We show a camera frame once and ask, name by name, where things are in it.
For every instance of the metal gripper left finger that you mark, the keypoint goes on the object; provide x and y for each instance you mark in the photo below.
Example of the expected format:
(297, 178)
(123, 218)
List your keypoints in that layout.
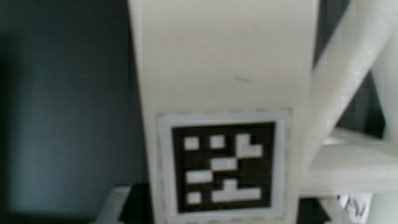
(126, 207)

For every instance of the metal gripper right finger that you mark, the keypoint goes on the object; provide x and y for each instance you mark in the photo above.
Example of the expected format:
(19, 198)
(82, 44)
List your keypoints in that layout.
(320, 211)

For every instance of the long white chair side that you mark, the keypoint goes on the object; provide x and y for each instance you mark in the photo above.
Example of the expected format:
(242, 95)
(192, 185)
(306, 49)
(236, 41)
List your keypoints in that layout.
(350, 150)

